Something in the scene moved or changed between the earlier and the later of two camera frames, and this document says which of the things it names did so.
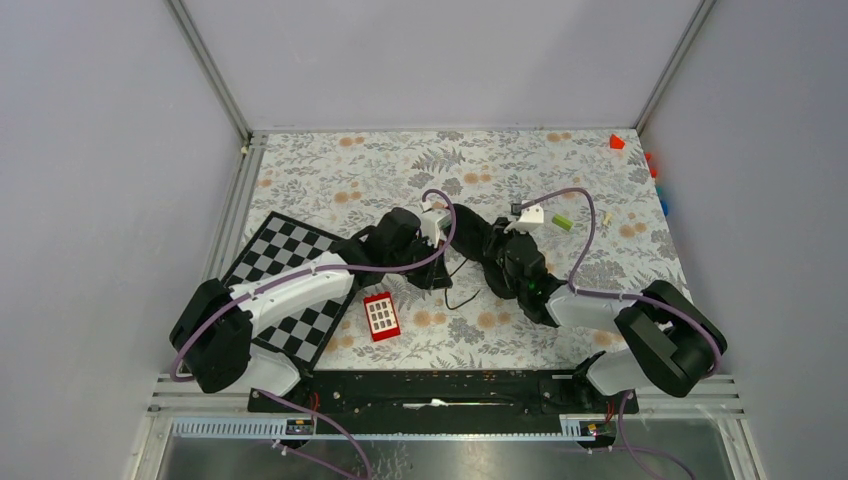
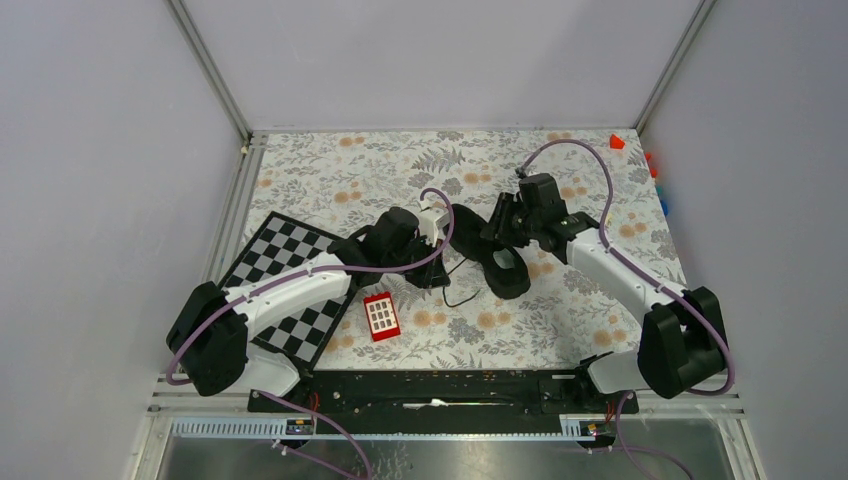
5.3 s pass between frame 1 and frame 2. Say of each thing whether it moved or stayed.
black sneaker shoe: stayed
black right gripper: moved
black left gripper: stayed
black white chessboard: stayed
